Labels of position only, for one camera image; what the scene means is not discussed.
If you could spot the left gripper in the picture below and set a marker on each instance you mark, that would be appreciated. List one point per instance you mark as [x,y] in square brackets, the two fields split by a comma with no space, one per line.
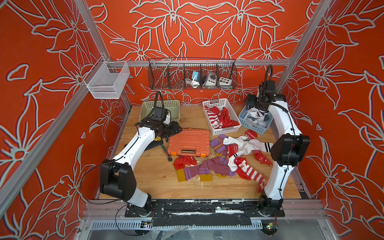
[175,129]

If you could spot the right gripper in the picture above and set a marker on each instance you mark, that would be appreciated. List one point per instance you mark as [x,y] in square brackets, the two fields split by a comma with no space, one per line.
[251,102]

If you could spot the red christmas sock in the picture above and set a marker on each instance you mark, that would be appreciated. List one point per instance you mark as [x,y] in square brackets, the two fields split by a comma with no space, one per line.
[225,119]

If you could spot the white black grip sock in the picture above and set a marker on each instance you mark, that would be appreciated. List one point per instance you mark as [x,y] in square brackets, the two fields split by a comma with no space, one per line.
[255,116]

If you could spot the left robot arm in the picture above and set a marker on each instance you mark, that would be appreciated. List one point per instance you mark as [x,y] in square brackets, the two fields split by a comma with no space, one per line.
[117,177]

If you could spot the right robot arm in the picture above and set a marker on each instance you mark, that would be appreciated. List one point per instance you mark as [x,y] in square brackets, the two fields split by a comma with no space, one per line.
[286,152]

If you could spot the green plastic basket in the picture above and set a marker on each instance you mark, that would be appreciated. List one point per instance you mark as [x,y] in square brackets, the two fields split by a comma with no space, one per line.
[172,105]

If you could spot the blue plastic basket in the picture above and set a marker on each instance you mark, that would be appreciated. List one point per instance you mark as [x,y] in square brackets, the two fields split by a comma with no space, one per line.
[259,128]

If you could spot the white plastic basket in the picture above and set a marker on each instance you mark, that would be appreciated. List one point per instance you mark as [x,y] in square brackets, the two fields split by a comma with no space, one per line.
[220,103]

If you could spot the black yellow bit box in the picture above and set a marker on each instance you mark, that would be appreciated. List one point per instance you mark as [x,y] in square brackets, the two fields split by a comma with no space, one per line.
[158,141]

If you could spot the orange plastic tool case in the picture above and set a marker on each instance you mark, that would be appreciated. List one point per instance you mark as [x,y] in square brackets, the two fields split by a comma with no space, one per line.
[190,142]

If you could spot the ratchet wrench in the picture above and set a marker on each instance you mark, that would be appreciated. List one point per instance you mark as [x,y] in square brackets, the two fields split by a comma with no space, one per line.
[167,154]

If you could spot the red crumpled sock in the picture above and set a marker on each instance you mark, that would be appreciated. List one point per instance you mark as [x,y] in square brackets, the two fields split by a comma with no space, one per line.
[184,161]

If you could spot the white power adapter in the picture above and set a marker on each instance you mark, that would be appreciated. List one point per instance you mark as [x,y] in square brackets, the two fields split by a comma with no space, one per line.
[194,80]

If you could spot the white black striped crew sock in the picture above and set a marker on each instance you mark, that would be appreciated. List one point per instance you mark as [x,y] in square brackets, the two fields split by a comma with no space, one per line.
[245,145]

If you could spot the white socket cube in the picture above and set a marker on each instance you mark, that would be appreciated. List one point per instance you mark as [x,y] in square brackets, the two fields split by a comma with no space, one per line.
[210,80]

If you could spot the purple yellow striped sock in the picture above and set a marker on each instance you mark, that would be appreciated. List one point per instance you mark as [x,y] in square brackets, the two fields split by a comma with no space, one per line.
[219,148]

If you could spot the purple ribbed sock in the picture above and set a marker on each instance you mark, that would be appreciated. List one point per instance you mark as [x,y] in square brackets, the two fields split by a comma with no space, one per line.
[218,165]

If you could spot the red white striped santa sock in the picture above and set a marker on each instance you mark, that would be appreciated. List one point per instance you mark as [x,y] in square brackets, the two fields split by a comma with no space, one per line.
[246,172]

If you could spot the black wire wall basket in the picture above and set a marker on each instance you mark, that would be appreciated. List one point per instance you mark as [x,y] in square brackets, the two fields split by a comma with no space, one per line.
[170,73]

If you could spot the white wire wall basket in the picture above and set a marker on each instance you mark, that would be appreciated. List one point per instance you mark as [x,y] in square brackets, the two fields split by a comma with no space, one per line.
[105,83]

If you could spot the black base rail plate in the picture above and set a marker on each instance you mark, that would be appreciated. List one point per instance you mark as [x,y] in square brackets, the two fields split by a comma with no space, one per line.
[230,213]

